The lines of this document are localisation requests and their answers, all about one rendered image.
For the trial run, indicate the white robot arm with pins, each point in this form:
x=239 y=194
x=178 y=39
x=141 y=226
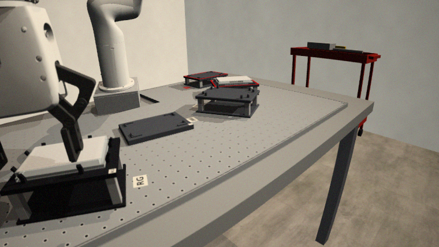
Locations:
x=109 y=40

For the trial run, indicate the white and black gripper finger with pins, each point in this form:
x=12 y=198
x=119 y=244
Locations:
x=68 y=114
x=3 y=158

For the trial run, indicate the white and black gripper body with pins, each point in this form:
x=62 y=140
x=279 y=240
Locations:
x=28 y=84

